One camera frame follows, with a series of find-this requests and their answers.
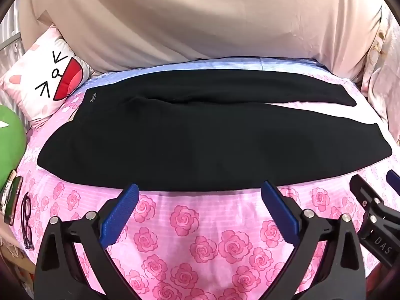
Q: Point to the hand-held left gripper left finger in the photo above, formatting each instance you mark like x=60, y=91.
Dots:
x=120, y=215

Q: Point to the pink rose bed sheet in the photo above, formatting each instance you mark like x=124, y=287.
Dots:
x=193, y=250

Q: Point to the smartphone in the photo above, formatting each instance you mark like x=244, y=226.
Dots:
x=12, y=200

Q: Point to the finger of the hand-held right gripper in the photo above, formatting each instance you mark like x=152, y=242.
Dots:
x=394, y=181
x=365, y=190

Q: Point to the pale floral quilt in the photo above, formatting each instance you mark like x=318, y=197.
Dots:
x=384, y=78

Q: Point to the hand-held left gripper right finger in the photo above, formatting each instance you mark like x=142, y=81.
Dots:
x=279, y=212

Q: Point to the dark-framed eyeglasses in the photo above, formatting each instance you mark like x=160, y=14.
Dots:
x=25, y=222

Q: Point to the black pants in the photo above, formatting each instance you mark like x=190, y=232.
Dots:
x=203, y=137

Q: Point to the green plush pillow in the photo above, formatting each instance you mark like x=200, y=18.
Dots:
x=9, y=143

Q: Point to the cat face pillow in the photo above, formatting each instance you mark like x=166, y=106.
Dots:
x=40, y=78

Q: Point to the silver pleated curtain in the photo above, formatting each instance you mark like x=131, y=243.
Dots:
x=11, y=43

